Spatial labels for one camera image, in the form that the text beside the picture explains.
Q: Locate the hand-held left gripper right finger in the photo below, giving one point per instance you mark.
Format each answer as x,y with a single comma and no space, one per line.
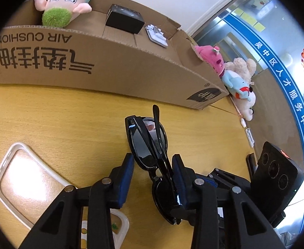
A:
179,179

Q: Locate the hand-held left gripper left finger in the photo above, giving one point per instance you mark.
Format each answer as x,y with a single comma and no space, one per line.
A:
127,176

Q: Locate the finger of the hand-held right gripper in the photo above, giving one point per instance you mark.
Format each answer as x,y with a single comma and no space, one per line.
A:
227,177
251,163

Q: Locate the black sunglasses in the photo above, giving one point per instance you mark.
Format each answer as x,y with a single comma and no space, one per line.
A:
141,147

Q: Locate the brown cardboard box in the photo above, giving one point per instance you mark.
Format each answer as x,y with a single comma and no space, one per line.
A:
115,64

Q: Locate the yellow wooden desktop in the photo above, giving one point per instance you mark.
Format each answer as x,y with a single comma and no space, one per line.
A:
63,119

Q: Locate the white printed card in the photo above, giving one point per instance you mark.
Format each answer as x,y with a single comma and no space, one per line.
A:
250,137

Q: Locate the white earphone case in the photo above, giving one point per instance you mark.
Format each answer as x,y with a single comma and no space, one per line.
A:
243,122

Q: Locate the white plush toy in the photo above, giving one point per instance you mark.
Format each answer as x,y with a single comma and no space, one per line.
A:
246,106

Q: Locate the light blue plush toy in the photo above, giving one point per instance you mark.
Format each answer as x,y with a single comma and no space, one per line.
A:
236,84

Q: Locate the blue window banner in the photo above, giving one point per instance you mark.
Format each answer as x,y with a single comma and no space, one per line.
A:
276,77

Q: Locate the beige plush toy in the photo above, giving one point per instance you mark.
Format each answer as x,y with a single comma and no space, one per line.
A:
241,66

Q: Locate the clear phone case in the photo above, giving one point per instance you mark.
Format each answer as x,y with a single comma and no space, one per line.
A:
24,181

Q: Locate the yellow sticky note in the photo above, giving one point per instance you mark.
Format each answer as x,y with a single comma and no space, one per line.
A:
259,26
248,18
237,11

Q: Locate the white plastic packet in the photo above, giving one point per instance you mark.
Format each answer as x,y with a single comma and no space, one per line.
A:
155,35

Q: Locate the small black box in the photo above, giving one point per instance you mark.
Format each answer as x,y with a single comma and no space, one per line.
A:
123,18

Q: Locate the cartoon window sticker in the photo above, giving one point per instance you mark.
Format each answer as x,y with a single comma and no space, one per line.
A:
260,1

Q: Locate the pink pig plush toy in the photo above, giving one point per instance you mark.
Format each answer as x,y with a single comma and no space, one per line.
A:
63,0

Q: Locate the metal door frame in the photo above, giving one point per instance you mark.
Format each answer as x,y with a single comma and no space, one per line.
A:
214,18

